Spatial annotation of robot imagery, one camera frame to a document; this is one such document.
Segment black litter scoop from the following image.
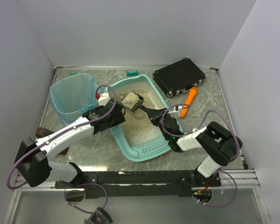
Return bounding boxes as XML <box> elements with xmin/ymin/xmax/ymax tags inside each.
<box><xmin>121</xmin><ymin>92</ymin><xmax>158</xmax><ymax>117</ymax></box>

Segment litter waste clumps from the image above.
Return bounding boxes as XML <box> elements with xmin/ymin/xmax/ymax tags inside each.
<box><xmin>119</xmin><ymin>92</ymin><xmax>142</xmax><ymax>111</ymax></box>

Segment teal litter box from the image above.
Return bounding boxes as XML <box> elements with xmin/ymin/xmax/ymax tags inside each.
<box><xmin>111</xmin><ymin>75</ymin><xmax>171</xmax><ymax>162</ymax></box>

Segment white trash bin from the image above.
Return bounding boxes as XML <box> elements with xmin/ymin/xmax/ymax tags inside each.
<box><xmin>49</xmin><ymin>72</ymin><xmax>100</xmax><ymax>126</ymax></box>

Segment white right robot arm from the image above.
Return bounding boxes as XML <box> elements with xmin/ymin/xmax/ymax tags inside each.
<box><xmin>140</xmin><ymin>104</ymin><xmax>243</xmax><ymax>179</ymax></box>

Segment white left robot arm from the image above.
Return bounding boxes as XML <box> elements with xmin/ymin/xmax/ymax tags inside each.
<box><xmin>15</xmin><ymin>99</ymin><xmax>125</xmax><ymax>187</ymax></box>

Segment beige cat litter pellets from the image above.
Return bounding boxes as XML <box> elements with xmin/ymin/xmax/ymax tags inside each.
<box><xmin>119</xmin><ymin>90</ymin><xmax>160</xmax><ymax>144</ymax></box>

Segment brown metronome box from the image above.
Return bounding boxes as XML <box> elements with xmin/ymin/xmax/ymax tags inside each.
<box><xmin>35</xmin><ymin>127</ymin><xmax>69</xmax><ymax>155</ymax></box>

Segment black hard case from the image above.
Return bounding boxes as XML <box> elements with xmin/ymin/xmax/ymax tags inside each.
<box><xmin>152</xmin><ymin>58</ymin><xmax>206</xmax><ymax>98</ymax></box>

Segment blue plastic bin liner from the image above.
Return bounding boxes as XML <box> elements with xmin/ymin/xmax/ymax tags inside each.
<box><xmin>49</xmin><ymin>72</ymin><xmax>100</xmax><ymax>126</ymax></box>

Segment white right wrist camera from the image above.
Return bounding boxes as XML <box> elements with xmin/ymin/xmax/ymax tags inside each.
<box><xmin>168</xmin><ymin>105</ymin><xmax>183</xmax><ymax>118</ymax></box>

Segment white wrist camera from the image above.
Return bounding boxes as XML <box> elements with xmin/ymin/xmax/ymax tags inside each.
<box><xmin>168</xmin><ymin>105</ymin><xmax>183</xmax><ymax>118</ymax></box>
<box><xmin>95</xmin><ymin>92</ymin><xmax>110</xmax><ymax>106</ymax></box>

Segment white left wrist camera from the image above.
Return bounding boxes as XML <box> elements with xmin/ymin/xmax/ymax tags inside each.
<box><xmin>95</xmin><ymin>92</ymin><xmax>110</xmax><ymax>106</ymax></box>

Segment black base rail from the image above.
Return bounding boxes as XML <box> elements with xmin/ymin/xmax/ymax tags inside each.
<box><xmin>55</xmin><ymin>170</ymin><xmax>221</xmax><ymax>199</ymax></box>

